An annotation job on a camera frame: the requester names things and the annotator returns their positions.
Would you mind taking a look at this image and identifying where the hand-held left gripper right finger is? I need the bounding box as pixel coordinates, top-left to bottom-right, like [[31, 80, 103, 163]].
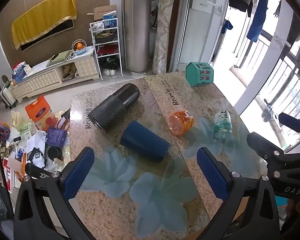
[[196, 147, 281, 240]]

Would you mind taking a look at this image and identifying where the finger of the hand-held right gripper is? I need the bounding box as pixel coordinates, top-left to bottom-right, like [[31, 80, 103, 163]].
[[247, 131, 300, 166], [278, 112, 300, 137]]

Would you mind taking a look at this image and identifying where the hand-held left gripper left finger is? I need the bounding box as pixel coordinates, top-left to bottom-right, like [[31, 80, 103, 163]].
[[13, 147, 95, 240]]

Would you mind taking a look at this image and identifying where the dark blue cup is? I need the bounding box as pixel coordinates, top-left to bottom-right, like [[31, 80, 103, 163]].
[[119, 120, 171, 163]]

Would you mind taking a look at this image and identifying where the orange plastic cup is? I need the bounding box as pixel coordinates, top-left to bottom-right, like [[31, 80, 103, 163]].
[[168, 110, 195, 136]]

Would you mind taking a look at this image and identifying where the black mug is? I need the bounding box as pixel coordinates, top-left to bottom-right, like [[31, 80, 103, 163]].
[[44, 144, 64, 165]]

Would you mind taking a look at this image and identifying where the purple box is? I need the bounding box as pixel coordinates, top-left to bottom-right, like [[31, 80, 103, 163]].
[[45, 128, 68, 148]]

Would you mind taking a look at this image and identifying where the green clear plastic bottle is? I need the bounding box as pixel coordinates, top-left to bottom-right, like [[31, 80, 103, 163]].
[[213, 110, 232, 140]]

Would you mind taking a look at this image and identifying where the pale green bag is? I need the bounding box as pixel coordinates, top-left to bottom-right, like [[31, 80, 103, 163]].
[[11, 111, 32, 140]]

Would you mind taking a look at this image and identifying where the orange paper bag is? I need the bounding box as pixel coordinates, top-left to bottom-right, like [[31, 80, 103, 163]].
[[25, 95, 52, 130]]

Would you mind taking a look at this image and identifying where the black ribbed tumbler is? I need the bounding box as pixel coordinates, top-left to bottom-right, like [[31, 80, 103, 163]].
[[88, 83, 141, 133]]

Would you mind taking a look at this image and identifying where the green octagonal box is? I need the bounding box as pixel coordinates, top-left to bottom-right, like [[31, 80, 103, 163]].
[[185, 62, 215, 87]]

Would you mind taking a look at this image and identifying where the white tufted cabinet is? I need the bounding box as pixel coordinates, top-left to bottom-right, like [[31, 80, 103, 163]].
[[11, 46, 100, 103]]

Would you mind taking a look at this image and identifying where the white suitcase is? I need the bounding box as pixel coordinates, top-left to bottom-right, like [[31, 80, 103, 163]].
[[0, 80, 17, 109]]

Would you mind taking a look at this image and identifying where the blue hanging garment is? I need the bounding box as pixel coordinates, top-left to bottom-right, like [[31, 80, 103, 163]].
[[246, 0, 273, 43]]

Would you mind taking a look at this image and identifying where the blue storage box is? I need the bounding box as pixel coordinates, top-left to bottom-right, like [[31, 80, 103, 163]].
[[12, 68, 27, 83]]

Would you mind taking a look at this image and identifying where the green cloth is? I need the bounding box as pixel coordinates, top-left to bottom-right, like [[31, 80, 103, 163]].
[[46, 50, 74, 68]]

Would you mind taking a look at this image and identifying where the blue fruit basket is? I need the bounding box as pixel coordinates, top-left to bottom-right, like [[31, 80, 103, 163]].
[[72, 39, 87, 55]]

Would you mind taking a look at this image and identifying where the white shelf rack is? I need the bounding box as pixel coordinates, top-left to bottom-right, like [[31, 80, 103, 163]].
[[89, 17, 123, 80]]

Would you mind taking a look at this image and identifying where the black television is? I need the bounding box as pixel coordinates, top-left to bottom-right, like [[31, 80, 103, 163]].
[[20, 19, 75, 52]]

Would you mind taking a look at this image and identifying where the floral curtain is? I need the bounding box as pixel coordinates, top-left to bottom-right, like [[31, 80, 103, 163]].
[[152, 0, 182, 75]]

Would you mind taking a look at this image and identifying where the yellow cloth cover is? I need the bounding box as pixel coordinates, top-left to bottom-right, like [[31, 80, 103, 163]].
[[11, 0, 77, 50]]

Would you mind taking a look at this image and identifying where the silver tower air conditioner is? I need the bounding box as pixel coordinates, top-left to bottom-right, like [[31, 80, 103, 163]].
[[122, 0, 152, 76]]

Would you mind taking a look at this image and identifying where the cardboard box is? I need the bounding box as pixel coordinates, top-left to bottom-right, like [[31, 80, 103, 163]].
[[87, 4, 117, 21]]

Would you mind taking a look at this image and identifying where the black cylindrical handle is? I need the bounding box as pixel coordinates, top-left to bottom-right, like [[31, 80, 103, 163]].
[[24, 163, 56, 180]]

